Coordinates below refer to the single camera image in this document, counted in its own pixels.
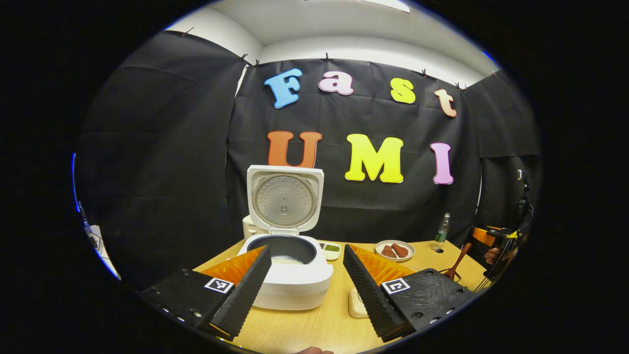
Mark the white side desk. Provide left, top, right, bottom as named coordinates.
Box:
left=86, top=224, right=121, bottom=281

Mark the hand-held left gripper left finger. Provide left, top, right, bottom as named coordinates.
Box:
left=139, top=245, right=272, bottom=341

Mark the wooden spoon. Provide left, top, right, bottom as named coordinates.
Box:
left=445, top=242, right=472, bottom=281

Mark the computer monitor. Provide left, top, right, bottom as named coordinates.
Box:
left=71, top=152, right=80, bottom=213

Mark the white rice cooker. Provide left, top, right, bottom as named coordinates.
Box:
left=237, top=165, right=334, bottom=311

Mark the white round plate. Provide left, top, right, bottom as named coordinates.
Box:
left=375, top=239, right=416, bottom=262

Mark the white divided sauce dish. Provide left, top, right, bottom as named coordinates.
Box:
left=318, top=242, right=342, bottom=261

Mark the clear container of rice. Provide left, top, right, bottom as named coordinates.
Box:
left=348, top=287, right=370, bottom=319

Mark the green plastic bottle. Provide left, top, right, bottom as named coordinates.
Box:
left=432, top=213, right=451, bottom=252

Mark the white toaster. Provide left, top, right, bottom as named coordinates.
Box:
left=242, top=215, right=268, bottom=240

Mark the black backdrop cloth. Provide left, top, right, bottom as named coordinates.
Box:
left=74, top=30, right=541, bottom=291

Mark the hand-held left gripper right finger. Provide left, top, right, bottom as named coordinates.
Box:
left=343, top=244, right=476, bottom=343

